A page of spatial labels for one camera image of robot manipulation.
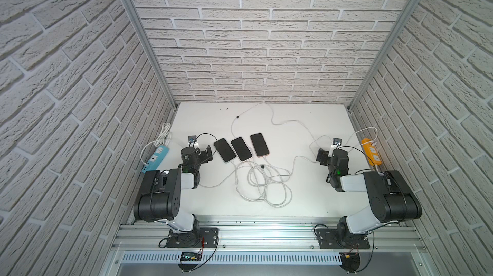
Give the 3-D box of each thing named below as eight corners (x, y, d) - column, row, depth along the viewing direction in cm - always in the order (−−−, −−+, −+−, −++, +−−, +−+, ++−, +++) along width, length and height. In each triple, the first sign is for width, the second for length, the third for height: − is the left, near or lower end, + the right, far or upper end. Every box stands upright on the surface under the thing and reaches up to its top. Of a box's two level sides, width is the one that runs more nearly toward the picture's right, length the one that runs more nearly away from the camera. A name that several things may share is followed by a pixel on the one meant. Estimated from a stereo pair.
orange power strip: (370, 164, 98) (373, 161, 96) (360, 141, 107) (362, 138, 105) (379, 164, 98) (383, 161, 96) (368, 141, 107) (371, 138, 105)
